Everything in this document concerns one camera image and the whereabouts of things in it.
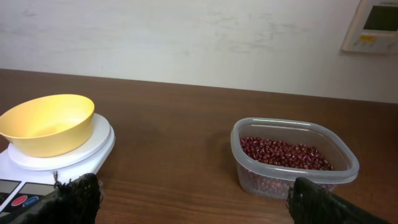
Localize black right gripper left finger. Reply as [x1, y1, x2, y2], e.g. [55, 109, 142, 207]
[12, 172, 103, 224]

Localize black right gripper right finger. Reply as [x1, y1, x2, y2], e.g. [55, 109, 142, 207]
[287, 177, 389, 224]

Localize white digital kitchen scale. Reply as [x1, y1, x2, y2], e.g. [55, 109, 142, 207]
[1, 114, 115, 217]

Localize yellow plastic bowl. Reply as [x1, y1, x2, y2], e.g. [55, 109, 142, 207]
[1, 94, 95, 157]

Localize red beans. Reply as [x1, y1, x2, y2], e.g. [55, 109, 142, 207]
[240, 137, 335, 170]

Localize clear plastic container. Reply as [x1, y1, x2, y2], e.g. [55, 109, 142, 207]
[231, 118, 359, 199]

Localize white wall control panel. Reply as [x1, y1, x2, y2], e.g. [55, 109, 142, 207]
[341, 0, 397, 55]

